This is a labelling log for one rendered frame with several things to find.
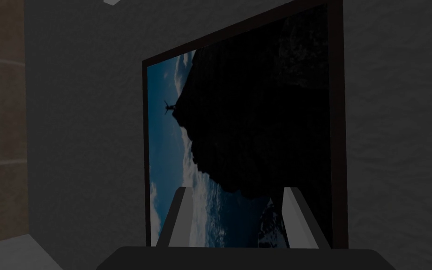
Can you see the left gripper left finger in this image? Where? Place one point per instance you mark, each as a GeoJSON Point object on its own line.
{"type": "Point", "coordinates": [180, 221]}

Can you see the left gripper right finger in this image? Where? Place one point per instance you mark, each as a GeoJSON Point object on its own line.
{"type": "Point", "coordinates": [300, 221]}

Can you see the dark framed sea cliff picture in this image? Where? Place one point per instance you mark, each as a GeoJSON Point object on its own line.
{"type": "Point", "coordinates": [246, 112]}

